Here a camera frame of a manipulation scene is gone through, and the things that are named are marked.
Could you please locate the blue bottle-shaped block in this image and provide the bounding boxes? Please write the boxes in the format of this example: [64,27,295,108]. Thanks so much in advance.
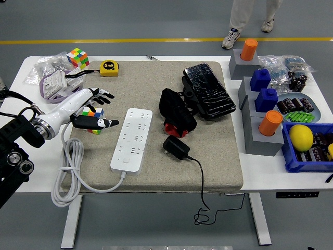
[249,69,272,92]
[254,88,278,113]

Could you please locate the grey block with round hole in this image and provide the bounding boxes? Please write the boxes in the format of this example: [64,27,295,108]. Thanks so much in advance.
[228,48,261,80]
[244,116,285,157]

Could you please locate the person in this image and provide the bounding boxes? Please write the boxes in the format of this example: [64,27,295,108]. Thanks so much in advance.
[221,0,281,50]

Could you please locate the white power strip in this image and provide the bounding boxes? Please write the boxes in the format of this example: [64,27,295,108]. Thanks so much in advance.
[110,108,153,177]

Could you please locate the clear bag of small parts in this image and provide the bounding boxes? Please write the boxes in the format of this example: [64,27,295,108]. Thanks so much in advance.
[22,52,79,85]

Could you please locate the dark capacitors pile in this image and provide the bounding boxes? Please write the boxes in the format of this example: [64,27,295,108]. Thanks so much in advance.
[296,132,333,164]

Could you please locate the white table leg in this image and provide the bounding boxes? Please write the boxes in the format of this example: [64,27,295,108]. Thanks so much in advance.
[248,193,273,246]
[60,194,83,249]

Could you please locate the dark brown capacitor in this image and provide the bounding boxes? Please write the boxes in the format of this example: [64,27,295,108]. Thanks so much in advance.
[300,97,315,113]
[290,97,305,111]
[277,100,296,114]

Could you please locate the white power strip cable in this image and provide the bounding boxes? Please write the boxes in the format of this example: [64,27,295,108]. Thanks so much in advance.
[50,121,128,208]

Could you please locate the small colourful puzzle cube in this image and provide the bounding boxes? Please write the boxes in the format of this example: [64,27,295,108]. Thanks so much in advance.
[82,106,104,135]

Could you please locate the grey-brown mat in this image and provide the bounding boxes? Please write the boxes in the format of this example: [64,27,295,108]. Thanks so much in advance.
[61,61,245,194]

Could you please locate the large white wall socket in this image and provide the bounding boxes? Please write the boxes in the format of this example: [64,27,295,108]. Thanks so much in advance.
[43,71,68,99]

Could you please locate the black power adapter with cord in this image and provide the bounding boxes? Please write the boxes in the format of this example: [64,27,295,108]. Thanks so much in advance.
[163,134,246,226]

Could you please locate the blue plastic bin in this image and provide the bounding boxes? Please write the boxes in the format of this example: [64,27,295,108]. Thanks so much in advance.
[281,122,333,173]

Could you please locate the black plastic bracket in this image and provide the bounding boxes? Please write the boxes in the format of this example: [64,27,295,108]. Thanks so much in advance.
[178,75,206,118]

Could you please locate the large colourful puzzle cube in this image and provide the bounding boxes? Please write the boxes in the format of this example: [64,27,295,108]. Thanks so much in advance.
[66,47,90,70]

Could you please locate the black cloth with red lining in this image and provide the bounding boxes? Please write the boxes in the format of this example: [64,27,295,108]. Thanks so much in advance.
[159,87,198,138]

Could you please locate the grey block with square hole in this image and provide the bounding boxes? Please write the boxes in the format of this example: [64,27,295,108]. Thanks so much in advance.
[240,95,261,120]
[238,76,261,110]

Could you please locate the black capacitors cluster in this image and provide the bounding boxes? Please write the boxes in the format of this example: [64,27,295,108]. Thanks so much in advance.
[287,70,308,92]

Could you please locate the black table control panel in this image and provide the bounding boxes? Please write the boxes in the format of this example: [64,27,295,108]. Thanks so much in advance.
[276,192,320,199]

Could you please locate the orange cylinder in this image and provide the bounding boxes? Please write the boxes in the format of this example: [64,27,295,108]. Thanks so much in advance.
[258,110,284,136]
[240,39,258,61]

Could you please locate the light blue plate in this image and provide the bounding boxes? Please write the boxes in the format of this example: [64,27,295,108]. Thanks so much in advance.
[275,93,322,123]

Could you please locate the yellow tape measure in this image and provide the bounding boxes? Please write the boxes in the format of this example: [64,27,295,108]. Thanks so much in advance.
[65,59,120,79]

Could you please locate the yellow lemon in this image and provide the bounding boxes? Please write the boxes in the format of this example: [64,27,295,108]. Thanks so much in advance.
[289,124,314,153]

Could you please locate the clear bag of blue-white parts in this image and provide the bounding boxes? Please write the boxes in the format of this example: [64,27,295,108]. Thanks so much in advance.
[282,54,315,73]

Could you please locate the clear bag of blue parts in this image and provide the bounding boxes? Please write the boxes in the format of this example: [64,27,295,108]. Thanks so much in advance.
[257,54,289,92]

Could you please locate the black glossy wrapped device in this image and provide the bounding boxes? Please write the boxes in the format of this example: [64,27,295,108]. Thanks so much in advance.
[183,62,237,120]

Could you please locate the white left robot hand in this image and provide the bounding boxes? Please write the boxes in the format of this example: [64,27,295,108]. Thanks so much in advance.
[43,87,120,138]

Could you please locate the small white wall socket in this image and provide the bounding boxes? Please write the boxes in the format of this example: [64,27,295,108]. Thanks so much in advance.
[66,75,84,91]

